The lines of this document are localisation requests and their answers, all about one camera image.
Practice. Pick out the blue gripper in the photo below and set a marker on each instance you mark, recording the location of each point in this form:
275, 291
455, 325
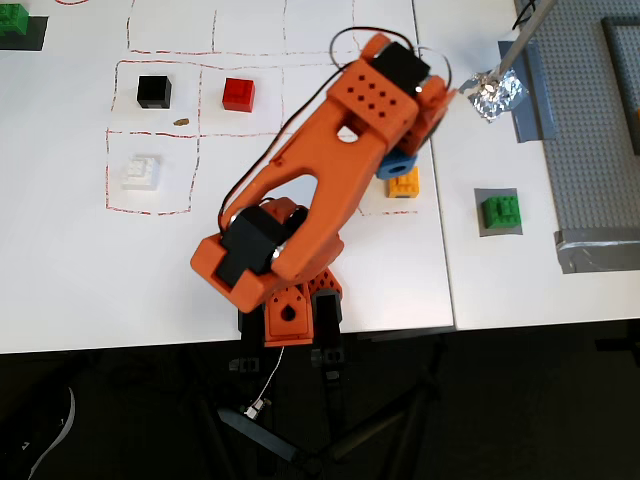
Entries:
411, 141

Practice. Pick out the green lego block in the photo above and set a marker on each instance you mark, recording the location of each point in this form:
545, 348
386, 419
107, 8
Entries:
501, 212
11, 19

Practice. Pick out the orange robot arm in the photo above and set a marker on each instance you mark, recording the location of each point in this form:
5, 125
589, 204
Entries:
320, 165

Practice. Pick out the yellow lego block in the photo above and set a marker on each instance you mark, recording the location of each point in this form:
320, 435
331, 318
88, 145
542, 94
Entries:
405, 187

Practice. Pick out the grey tape square marker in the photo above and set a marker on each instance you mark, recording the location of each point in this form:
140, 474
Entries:
501, 234

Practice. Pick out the red lego block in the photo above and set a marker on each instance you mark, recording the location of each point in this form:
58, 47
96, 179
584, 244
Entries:
239, 94

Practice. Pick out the black lego block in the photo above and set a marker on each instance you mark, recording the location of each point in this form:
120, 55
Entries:
154, 91

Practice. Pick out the white lego block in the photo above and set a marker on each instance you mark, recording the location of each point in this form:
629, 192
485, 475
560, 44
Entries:
141, 173

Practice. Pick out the black tape square marker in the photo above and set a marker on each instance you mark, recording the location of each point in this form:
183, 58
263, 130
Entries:
36, 35

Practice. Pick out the crumpled aluminium foil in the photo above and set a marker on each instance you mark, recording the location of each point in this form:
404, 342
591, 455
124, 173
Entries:
492, 97

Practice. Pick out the blue-grey tape strip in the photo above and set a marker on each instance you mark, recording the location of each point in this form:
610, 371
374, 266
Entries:
537, 110

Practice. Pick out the black table clamp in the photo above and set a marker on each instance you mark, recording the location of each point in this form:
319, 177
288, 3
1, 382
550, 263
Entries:
327, 315

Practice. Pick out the light grey lego baseplate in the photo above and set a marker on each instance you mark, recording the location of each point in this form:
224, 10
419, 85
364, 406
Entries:
575, 125

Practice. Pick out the metal pole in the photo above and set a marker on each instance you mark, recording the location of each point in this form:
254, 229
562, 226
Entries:
525, 37

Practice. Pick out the dark grey lego baseplate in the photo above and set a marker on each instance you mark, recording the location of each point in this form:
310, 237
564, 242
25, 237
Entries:
625, 75

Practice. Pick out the black tripod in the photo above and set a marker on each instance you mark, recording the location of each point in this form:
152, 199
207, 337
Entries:
310, 455

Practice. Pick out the silver grey duct tape strip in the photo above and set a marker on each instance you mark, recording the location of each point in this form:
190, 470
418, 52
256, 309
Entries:
600, 252

